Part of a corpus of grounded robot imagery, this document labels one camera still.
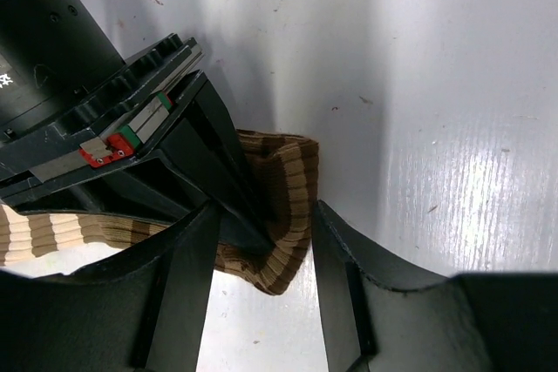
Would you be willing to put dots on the brown striped sock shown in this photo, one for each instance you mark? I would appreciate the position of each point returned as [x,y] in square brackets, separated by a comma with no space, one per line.
[285,167]

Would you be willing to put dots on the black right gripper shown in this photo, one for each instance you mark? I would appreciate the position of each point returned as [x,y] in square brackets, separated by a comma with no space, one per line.
[66,93]

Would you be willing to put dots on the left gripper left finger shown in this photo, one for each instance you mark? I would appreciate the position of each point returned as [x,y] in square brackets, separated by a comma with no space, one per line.
[142,309]

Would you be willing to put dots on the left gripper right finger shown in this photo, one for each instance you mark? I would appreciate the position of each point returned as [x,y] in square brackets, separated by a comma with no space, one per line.
[380,312]

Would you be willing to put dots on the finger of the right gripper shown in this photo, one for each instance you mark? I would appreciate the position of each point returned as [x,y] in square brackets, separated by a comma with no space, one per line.
[161,178]
[226,150]

